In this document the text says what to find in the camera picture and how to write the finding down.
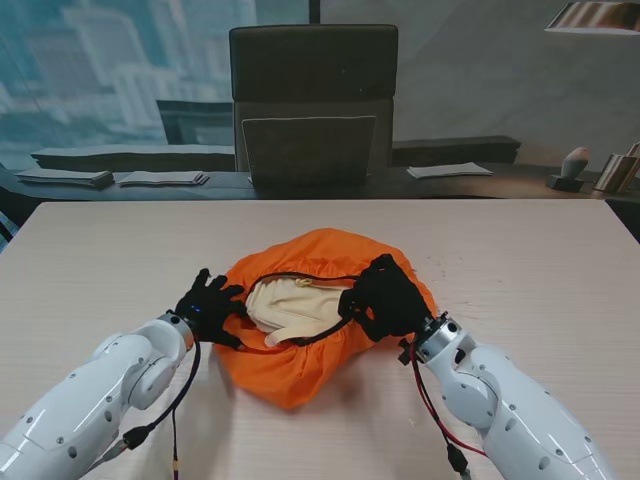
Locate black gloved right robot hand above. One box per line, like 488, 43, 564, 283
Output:
338, 253, 430, 344

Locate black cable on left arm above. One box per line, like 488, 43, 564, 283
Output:
102, 339, 202, 459

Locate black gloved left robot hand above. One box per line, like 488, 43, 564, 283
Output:
174, 268, 249, 350

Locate printed office scene backdrop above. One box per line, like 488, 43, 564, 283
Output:
0, 0, 640, 201

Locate orange rain cover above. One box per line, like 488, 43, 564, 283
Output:
214, 227, 436, 411

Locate red cable on right arm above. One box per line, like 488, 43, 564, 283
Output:
410, 357, 489, 459

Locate black plug with grey cable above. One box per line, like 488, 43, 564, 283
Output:
446, 442, 474, 480

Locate cream canvas backpack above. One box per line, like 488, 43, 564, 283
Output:
244, 277, 364, 349

